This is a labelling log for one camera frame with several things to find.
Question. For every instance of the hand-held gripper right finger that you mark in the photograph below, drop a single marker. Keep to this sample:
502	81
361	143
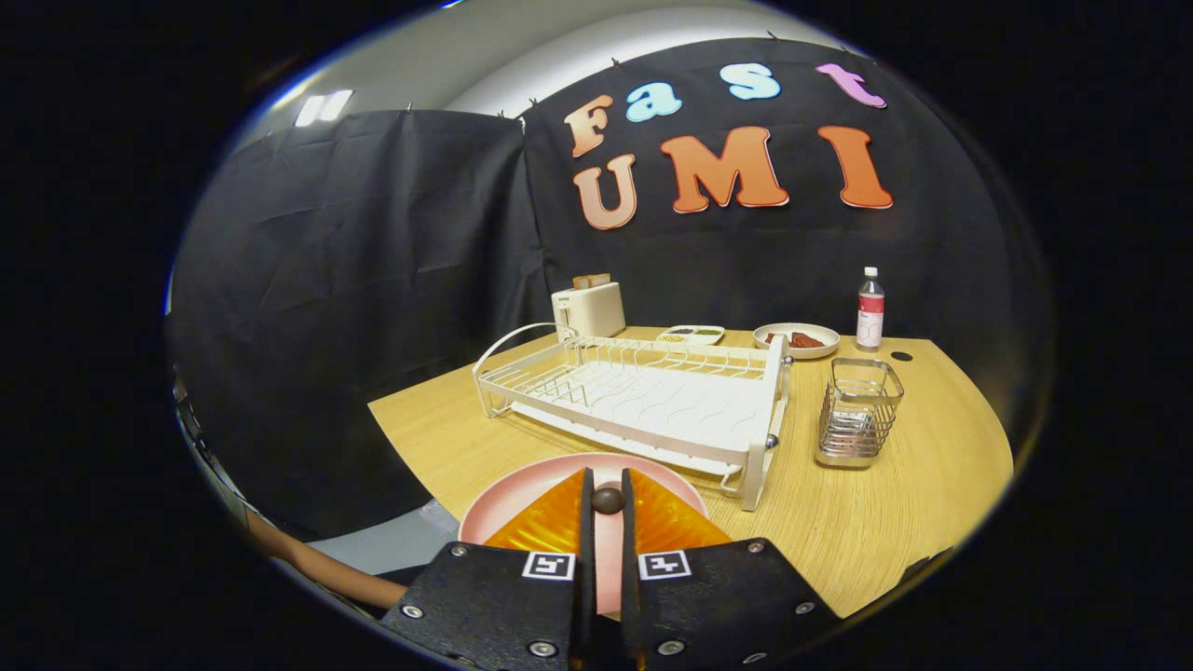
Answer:
727	606

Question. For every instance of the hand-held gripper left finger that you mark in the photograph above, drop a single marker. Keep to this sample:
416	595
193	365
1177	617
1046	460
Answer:
485	606

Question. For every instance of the pink plate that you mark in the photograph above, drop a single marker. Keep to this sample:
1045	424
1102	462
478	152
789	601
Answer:
522	485

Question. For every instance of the white divided dish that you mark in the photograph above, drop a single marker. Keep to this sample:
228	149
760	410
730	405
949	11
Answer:
706	339

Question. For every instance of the cream plate with meat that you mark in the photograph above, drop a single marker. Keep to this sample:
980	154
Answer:
825	352

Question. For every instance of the red meat piece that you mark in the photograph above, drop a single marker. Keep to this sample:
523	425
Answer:
807	340
775	339

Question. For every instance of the white toaster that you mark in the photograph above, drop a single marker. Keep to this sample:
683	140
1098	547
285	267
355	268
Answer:
592	315

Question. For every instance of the clear bottle with red label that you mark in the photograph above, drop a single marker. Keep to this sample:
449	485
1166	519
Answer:
870	317

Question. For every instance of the brown toast slices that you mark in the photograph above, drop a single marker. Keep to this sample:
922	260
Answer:
592	280

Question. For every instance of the black backdrop cloth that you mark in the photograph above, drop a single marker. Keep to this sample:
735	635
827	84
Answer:
373	280

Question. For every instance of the ceiling light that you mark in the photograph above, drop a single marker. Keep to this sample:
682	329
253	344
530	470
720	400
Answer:
323	108

